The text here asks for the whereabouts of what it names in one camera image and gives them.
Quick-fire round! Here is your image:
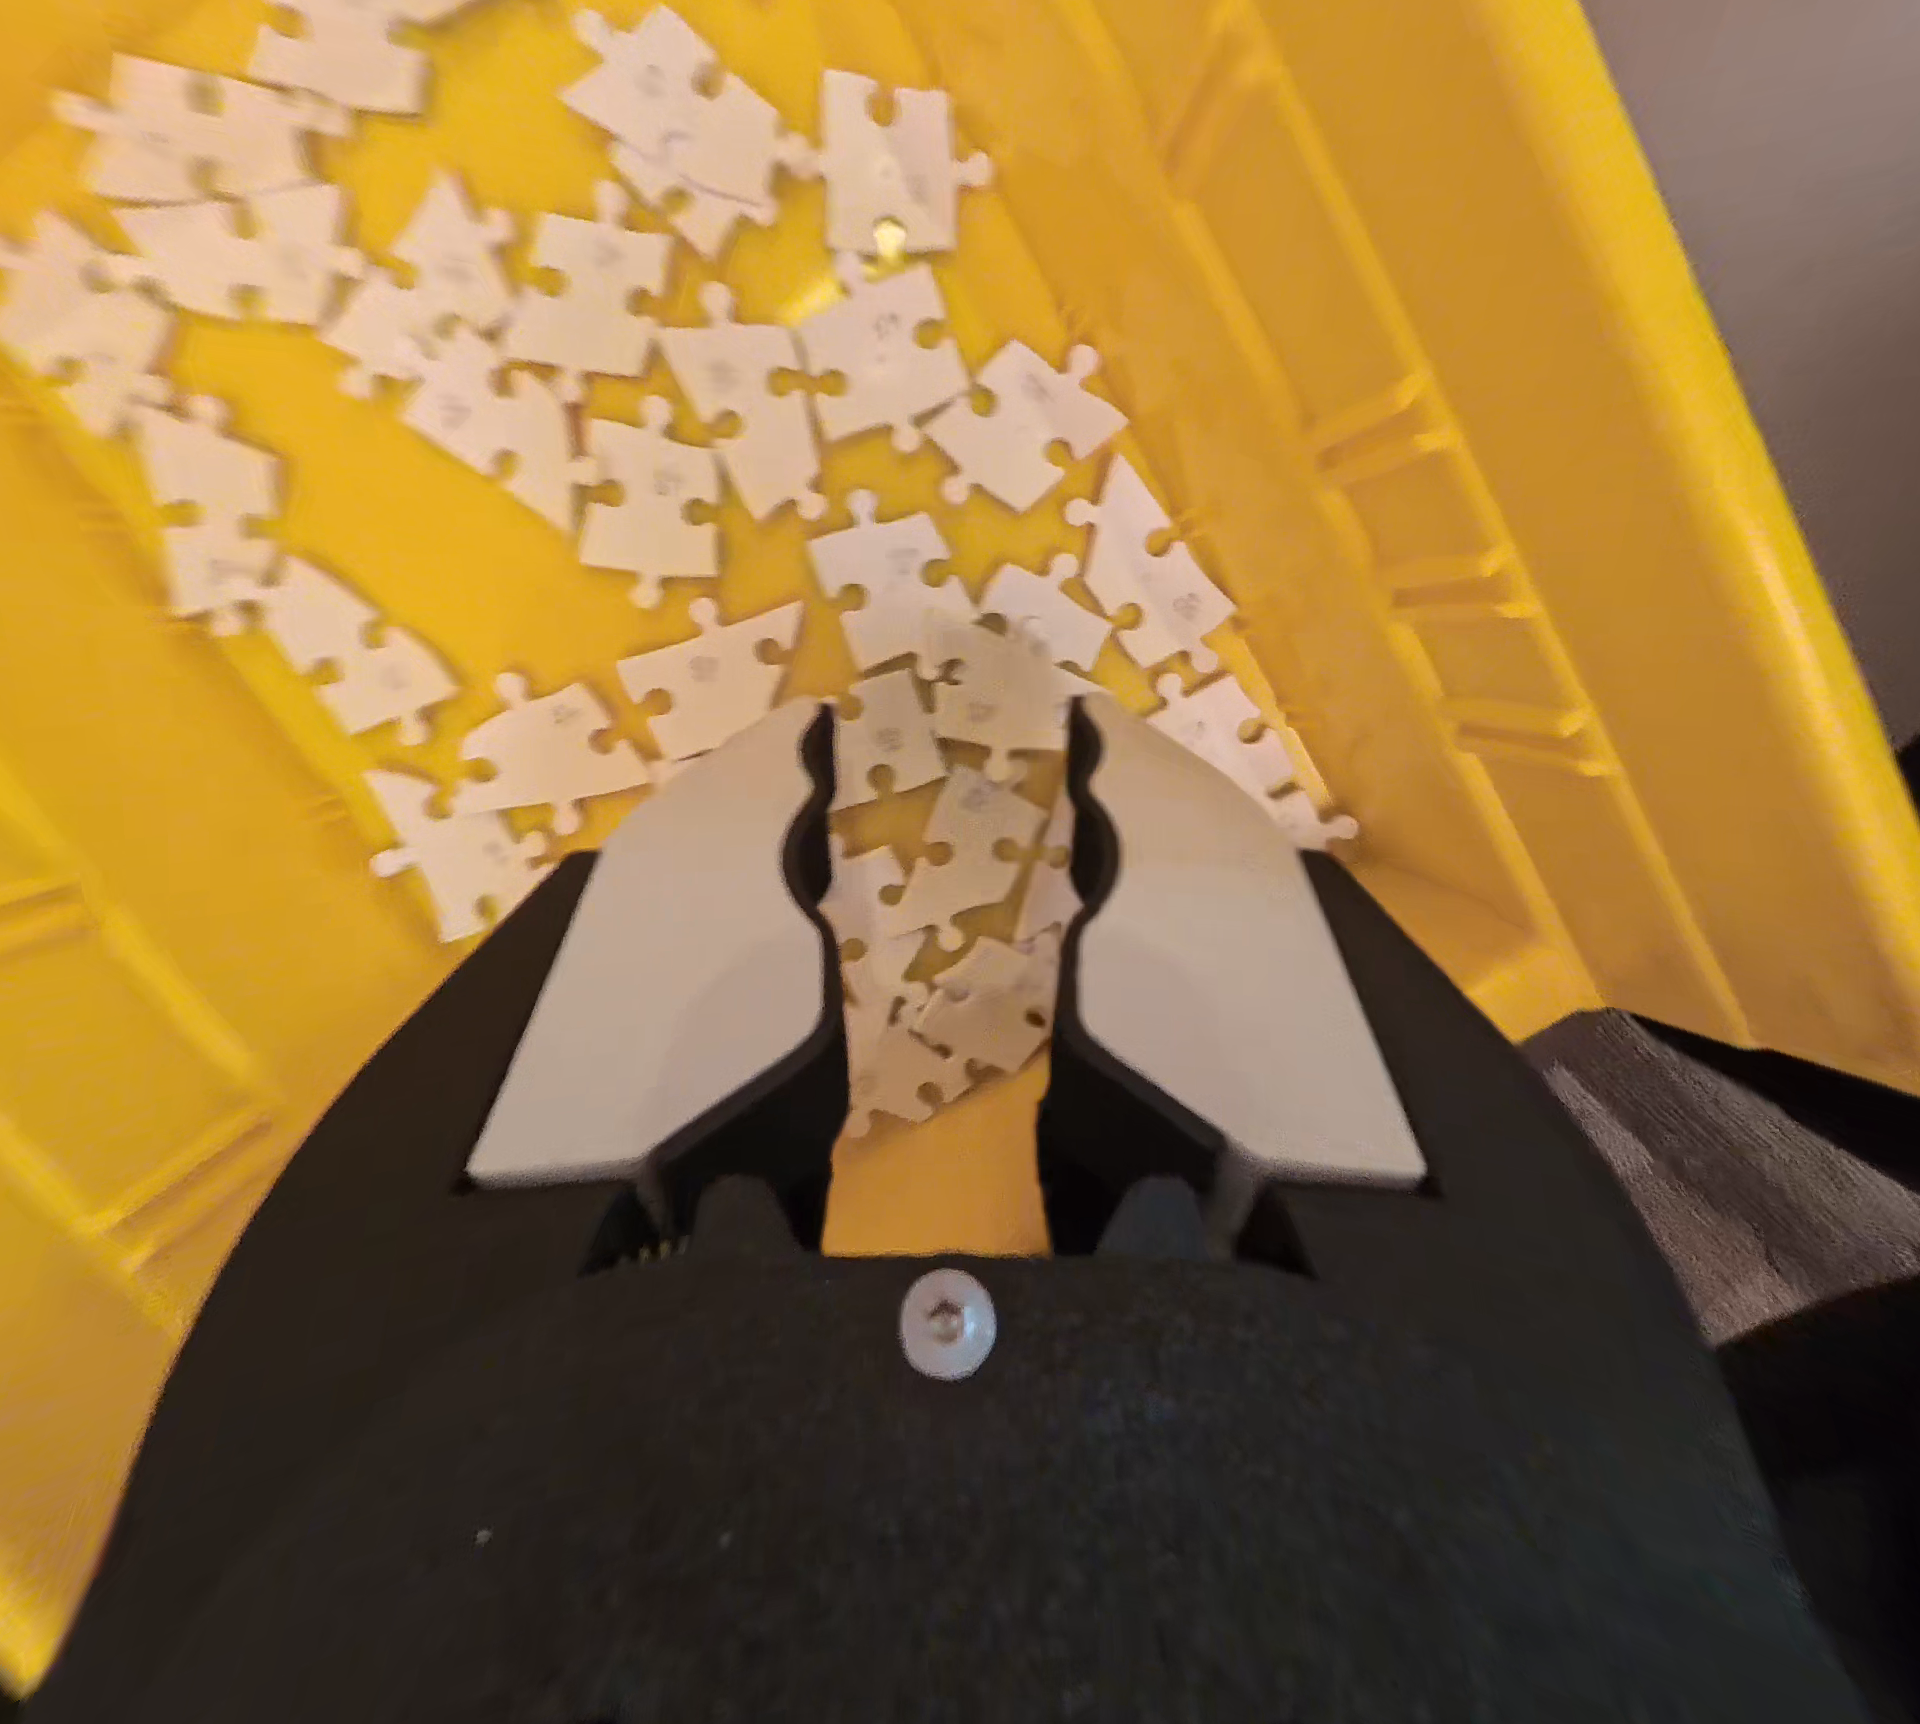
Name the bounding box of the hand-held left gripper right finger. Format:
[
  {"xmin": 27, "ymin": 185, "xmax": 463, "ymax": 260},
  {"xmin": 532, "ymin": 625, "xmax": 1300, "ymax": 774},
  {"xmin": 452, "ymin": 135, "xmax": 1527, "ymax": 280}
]
[{"xmin": 1036, "ymin": 693, "xmax": 1427, "ymax": 1251}]

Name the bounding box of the yellow plastic bin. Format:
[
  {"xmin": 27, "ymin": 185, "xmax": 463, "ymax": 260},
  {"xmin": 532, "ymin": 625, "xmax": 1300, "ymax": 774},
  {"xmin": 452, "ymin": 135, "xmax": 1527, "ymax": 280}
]
[{"xmin": 0, "ymin": 0, "xmax": 1920, "ymax": 1655}]

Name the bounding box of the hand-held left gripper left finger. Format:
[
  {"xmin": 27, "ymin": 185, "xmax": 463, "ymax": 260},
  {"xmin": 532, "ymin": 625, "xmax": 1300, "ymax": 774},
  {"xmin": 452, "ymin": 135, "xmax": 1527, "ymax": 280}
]
[{"xmin": 463, "ymin": 701, "xmax": 845, "ymax": 1238}]

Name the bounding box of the heap of numbered puzzle pieces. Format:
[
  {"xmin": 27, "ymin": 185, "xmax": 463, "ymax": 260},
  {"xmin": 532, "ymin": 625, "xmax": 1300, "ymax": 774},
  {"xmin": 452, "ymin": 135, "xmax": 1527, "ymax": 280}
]
[{"xmin": 0, "ymin": 0, "xmax": 1362, "ymax": 1143}]

